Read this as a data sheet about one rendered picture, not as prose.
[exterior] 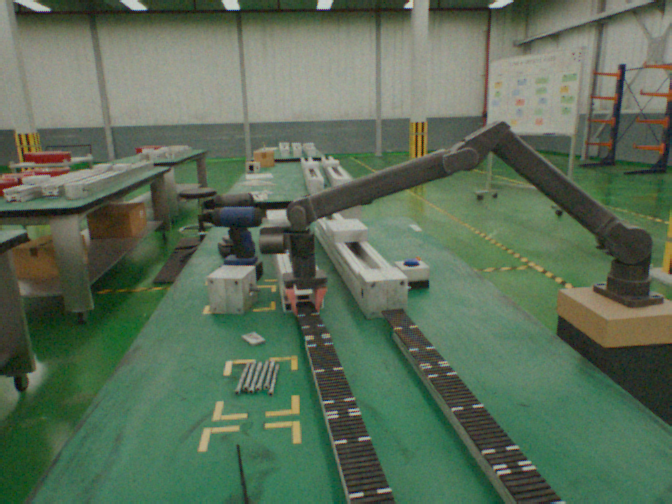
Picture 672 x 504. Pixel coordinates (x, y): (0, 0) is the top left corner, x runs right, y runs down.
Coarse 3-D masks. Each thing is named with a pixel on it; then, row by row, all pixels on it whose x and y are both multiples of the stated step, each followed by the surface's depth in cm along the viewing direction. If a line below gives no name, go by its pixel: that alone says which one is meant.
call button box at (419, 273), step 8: (400, 264) 138; (416, 264) 136; (424, 264) 137; (408, 272) 133; (416, 272) 134; (424, 272) 134; (408, 280) 134; (416, 280) 135; (424, 280) 135; (416, 288) 135
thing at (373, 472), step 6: (366, 468) 62; (372, 468) 62; (378, 468) 62; (348, 474) 61; (354, 474) 61; (360, 474) 61; (366, 474) 61; (372, 474) 61; (378, 474) 61; (384, 474) 61; (348, 480) 60; (354, 480) 60; (360, 480) 60
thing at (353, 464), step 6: (372, 456) 64; (342, 462) 63; (348, 462) 63; (354, 462) 63; (360, 462) 63; (366, 462) 63; (372, 462) 63; (378, 462) 63; (342, 468) 62; (348, 468) 62; (354, 468) 62; (360, 468) 62
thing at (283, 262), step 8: (280, 256) 140; (288, 256) 150; (280, 264) 132; (288, 264) 133; (280, 272) 126; (280, 280) 128; (280, 288) 131; (296, 296) 121; (304, 296) 124; (312, 296) 122; (288, 304) 126
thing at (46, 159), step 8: (88, 144) 592; (32, 152) 542; (40, 152) 545; (48, 152) 527; (56, 152) 522; (64, 152) 523; (32, 160) 527; (40, 160) 503; (48, 160) 504; (56, 160) 506; (64, 160) 502; (72, 160) 538; (80, 160) 543; (88, 160) 571; (24, 224) 509; (32, 224) 511; (40, 224) 512; (48, 224) 513
